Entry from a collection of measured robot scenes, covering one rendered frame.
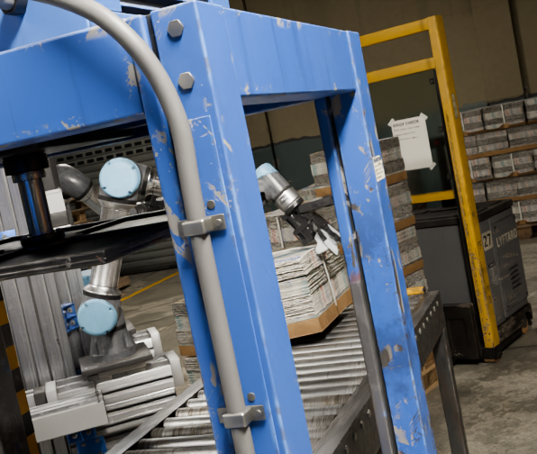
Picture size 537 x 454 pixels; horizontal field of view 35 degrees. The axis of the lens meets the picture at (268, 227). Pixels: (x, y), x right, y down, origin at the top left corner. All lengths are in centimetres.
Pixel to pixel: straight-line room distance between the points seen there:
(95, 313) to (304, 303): 62
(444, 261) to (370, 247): 345
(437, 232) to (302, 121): 580
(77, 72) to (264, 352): 35
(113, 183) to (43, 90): 164
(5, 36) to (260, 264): 44
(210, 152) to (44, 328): 214
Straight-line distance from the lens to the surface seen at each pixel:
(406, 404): 152
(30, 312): 295
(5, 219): 292
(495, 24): 997
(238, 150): 89
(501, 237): 501
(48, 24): 109
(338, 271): 275
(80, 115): 93
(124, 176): 258
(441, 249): 488
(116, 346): 278
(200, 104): 87
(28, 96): 97
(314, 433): 182
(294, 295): 248
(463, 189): 459
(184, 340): 354
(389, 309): 147
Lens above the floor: 140
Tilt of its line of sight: 6 degrees down
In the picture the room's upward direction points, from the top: 11 degrees counter-clockwise
